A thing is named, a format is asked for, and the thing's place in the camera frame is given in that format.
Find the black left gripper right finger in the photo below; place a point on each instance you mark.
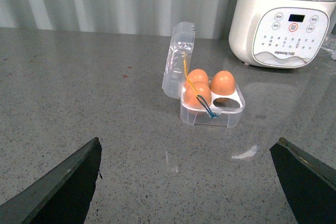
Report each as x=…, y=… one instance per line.
x=308, y=183

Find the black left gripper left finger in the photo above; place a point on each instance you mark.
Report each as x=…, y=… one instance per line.
x=63, y=195

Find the clear plastic egg box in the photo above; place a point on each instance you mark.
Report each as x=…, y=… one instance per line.
x=229, y=108

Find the brown egg back right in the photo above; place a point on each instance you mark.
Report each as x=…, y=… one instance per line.
x=223, y=83

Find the brown egg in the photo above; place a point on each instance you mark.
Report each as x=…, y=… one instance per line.
x=196, y=75
x=223, y=83
x=198, y=93

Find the brown egg front left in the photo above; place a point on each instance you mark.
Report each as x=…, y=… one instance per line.
x=198, y=93

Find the brown egg back left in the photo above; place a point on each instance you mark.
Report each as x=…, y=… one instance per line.
x=196, y=75

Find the yellow blue rubber band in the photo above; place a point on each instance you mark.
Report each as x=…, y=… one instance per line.
x=205, y=106

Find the clear plastic bag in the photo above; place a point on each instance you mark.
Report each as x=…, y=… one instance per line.
x=329, y=45

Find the white Joyoung blender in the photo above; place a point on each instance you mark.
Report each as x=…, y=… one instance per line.
x=283, y=34

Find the grey curtain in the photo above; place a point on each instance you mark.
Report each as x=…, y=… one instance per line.
x=212, y=18

